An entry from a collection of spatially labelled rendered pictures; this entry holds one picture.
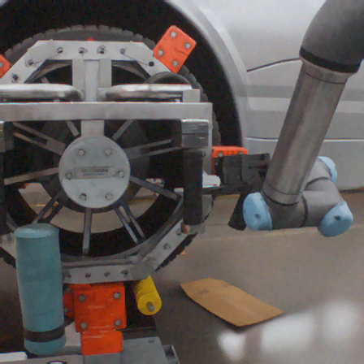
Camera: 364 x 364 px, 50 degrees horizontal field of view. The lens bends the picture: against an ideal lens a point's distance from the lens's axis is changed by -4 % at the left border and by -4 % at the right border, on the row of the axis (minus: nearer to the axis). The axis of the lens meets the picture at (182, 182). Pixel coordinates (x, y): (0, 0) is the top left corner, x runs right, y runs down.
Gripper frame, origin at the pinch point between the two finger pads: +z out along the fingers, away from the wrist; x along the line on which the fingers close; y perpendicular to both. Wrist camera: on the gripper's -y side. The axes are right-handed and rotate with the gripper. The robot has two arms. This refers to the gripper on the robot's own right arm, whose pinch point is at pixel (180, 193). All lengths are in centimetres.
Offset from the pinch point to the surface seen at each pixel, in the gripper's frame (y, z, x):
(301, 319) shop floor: -70, -79, -91
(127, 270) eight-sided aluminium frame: -18.5, 10.1, -17.9
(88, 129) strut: 15.1, 17.4, -9.3
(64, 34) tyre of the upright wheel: 38.2, 21.6, -13.8
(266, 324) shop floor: -69, -60, -92
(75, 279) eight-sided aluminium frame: -18.4, 22.6, -13.9
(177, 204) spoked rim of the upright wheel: -3.5, -3.9, -20.1
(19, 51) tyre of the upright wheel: 34.6, 32.1, -14.6
